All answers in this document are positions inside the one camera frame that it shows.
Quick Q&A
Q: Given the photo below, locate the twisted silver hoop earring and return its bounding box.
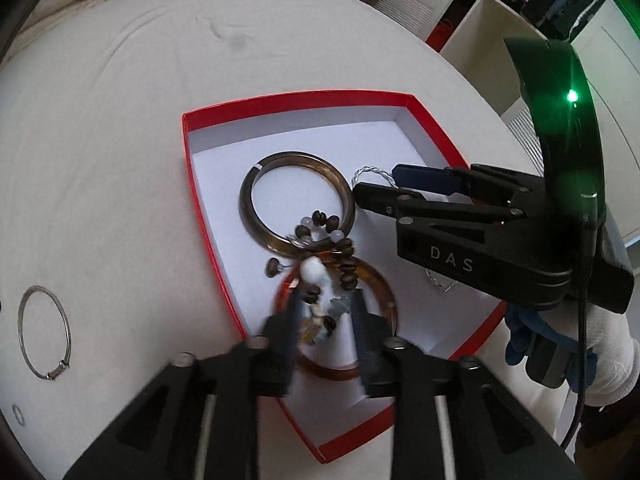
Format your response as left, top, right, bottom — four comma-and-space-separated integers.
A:
350, 165, 398, 188

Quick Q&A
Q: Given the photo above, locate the beaded charm bracelet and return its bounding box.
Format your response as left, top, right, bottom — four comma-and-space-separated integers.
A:
263, 209, 359, 347

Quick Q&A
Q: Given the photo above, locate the red shallow box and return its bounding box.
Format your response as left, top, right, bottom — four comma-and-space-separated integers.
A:
182, 90, 506, 464

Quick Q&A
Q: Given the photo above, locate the thin silver bangle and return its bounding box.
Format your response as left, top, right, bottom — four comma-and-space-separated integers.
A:
16, 285, 73, 382

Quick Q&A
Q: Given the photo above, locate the dark brown bangle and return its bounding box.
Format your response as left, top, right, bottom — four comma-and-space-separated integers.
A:
239, 151, 356, 259

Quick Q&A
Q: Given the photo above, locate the amber orange bangle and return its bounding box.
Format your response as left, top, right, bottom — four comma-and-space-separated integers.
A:
272, 254, 399, 382

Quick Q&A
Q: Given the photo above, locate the right gloved hand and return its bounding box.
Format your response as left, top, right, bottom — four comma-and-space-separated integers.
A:
504, 304, 639, 408

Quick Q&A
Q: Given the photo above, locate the white wardrobe shelving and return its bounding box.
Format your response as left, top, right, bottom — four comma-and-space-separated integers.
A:
385, 0, 639, 245

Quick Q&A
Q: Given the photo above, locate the black cable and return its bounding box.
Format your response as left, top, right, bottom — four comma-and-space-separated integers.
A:
558, 278, 589, 451

